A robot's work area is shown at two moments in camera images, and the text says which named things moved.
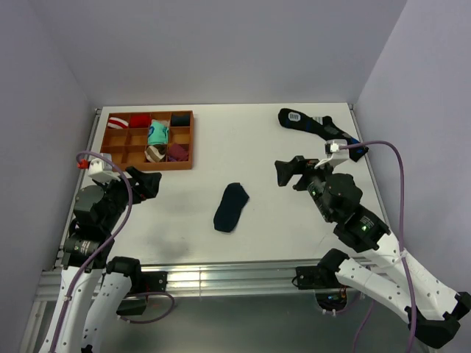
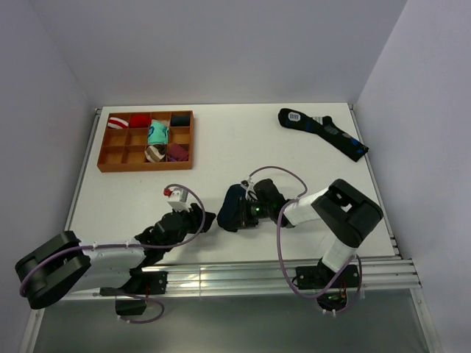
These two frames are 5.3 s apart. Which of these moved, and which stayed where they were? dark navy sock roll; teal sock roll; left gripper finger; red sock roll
Moved: left gripper finger
Stayed: teal sock roll; dark navy sock roll; red sock roll
